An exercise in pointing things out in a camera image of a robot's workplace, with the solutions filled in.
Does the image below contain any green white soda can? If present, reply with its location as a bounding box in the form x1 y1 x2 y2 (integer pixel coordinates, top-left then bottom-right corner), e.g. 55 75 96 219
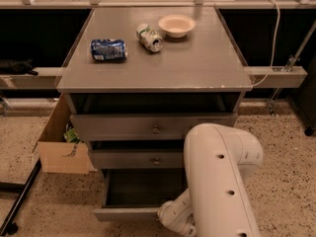
136 24 162 52

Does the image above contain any blue crushed soda can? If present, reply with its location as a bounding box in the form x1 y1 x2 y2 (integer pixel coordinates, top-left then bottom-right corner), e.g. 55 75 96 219
90 39 127 61

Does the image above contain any black floor rail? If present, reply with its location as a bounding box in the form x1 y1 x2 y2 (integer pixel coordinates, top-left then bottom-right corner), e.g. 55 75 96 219
0 160 41 237

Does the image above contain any white paper bowl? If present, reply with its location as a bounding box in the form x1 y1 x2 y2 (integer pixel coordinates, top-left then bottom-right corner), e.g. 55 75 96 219
158 15 196 39

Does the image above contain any white cable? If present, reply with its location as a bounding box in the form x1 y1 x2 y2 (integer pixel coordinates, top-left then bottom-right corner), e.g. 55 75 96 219
250 0 281 88

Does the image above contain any grey bottom drawer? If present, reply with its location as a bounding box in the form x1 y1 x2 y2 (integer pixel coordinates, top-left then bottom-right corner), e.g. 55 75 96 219
94 168 188 221

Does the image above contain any grey top drawer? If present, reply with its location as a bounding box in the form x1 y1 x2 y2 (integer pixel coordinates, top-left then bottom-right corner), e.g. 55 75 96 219
70 114 237 142

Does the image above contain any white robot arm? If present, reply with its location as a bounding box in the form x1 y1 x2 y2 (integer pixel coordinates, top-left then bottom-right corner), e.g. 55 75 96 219
157 123 264 237

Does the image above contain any cardboard box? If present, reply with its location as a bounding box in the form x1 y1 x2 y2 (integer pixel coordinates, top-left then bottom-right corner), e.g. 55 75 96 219
38 96 91 174

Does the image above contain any metal frame rail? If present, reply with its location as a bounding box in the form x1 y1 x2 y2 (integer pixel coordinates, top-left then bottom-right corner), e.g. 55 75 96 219
0 66 307 90

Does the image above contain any diagonal metal strut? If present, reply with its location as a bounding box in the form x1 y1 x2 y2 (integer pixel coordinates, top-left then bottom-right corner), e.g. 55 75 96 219
264 20 316 115

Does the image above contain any green packet in box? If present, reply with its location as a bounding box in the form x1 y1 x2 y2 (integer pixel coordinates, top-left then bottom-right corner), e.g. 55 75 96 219
63 125 80 143

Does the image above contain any grey drawer cabinet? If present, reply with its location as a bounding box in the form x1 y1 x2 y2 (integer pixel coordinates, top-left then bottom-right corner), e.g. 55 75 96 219
56 6 254 170

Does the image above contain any grey middle drawer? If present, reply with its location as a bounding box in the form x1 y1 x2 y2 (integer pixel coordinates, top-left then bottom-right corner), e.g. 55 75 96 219
88 149 183 169

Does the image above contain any grey drawer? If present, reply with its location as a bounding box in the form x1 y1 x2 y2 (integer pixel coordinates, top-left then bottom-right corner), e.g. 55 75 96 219
70 114 237 142
94 168 188 221
88 149 183 169

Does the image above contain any black object on ledge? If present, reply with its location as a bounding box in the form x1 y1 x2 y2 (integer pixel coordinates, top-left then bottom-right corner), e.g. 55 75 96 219
0 59 39 76

